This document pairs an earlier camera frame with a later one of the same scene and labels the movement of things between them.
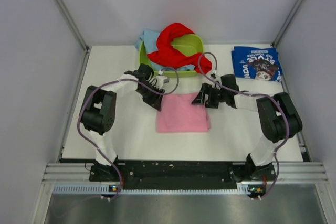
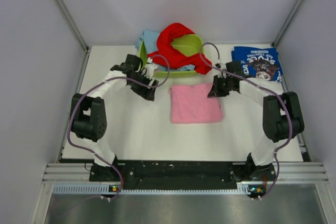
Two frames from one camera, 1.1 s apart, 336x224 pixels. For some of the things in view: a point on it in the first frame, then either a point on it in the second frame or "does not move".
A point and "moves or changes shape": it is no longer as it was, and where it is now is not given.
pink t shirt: [178, 114] moves or changes shape
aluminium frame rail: [286, 172] does not move
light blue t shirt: [149, 39] does not move
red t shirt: [169, 56] does not move
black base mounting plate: [185, 174] does not move
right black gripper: [200, 100] to [213, 93]
